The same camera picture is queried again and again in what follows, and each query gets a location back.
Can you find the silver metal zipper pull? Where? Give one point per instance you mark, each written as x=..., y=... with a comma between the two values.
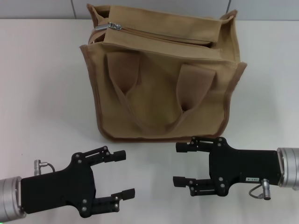
x=105, y=26

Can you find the khaki canvas food bag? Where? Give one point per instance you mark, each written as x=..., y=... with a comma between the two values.
x=151, y=105

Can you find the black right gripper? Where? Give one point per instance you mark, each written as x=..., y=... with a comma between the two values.
x=245, y=166

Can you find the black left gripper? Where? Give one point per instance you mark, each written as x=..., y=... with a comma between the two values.
x=58, y=186

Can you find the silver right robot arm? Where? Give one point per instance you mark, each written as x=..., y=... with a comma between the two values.
x=290, y=168

